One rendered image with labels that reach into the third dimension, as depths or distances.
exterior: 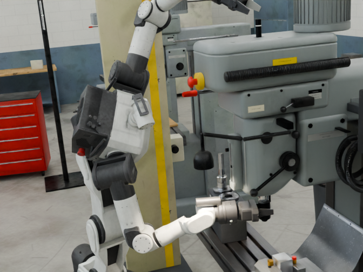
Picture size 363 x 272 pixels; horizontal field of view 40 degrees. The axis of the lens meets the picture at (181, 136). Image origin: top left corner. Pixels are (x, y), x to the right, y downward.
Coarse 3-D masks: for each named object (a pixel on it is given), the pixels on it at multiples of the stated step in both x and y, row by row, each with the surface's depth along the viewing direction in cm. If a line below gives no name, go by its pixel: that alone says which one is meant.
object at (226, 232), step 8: (208, 192) 238; (216, 192) 231; (224, 192) 230; (232, 192) 231; (224, 200) 221; (240, 200) 222; (216, 224) 229; (224, 224) 221; (232, 224) 222; (240, 224) 222; (216, 232) 231; (224, 232) 222; (232, 232) 223; (240, 232) 223; (224, 240) 223; (232, 240) 224; (240, 240) 225
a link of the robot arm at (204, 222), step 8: (184, 216) 193; (192, 216) 188; (200, 216) 186; (208, 216) 186; (184, 224) 188; (192, 224) 186; (200, 224) 186; (208, 224) 187; (184, 232) 190; (192, 232) 187
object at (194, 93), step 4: (184, 92) 181; (188, 92) 181; (192, 92) 181; (196, 92) 182; (200, 92) 183; (204, 92) 183; (208, 92) 184; (184, 96) 181; (188, 96) 181; (192, 96) 182
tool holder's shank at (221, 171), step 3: (219, 153) 229; (222, 153) 228; (219, 156) 228; (222, 156) 228; (219, 159) 229; (222, 159) 229; (219, 162) 229; (222, 162) 229; (219, 165) 230; (222, 165) 229; (219, 168) 230; (222, 168) 230; (219, 171) 230; (222, 171) 230; (219, 174) 231; (222, 174) 230
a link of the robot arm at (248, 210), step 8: (232, 200) 192; (248, 200) 194; (232, 208) 188; (240, 208) 189; (248, 208) 188; (256, 208) 187; (232, 216) 187; (240, 216) 189; (248, 216) 188; (256, 216) 186
